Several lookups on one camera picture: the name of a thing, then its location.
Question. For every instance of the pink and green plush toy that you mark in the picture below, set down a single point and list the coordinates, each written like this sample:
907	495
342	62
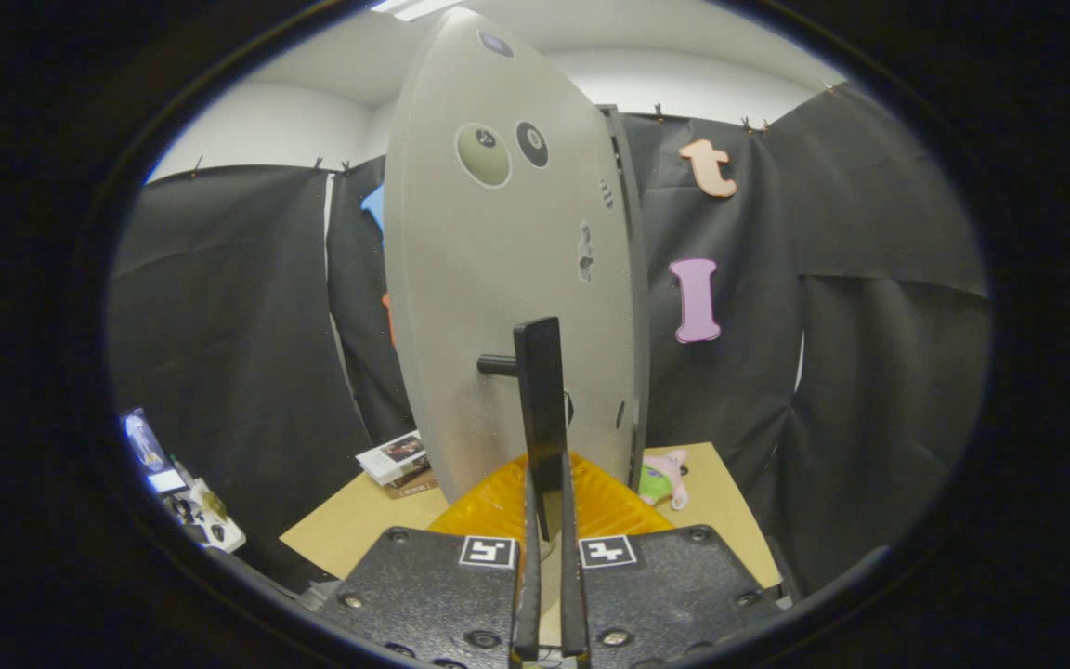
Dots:
660	481

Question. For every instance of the brown book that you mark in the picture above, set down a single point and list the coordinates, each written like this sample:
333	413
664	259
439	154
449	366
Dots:
414	487

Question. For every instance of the white cluttered box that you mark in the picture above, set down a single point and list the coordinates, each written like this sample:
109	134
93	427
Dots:
205	518

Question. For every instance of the long ceiling light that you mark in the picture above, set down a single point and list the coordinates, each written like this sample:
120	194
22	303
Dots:
414	7

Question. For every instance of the blue glossy device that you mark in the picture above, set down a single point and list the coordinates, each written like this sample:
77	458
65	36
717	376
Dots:
140	441

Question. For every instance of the white book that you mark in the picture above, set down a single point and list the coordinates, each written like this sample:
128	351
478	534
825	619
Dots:
391	457

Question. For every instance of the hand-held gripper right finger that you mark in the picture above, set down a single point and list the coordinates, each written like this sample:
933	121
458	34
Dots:
574	595

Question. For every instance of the black backdrop cloth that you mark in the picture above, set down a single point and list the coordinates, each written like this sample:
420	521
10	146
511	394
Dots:
869	372

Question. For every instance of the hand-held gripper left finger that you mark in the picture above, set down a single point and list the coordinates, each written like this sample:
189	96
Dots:
526	595

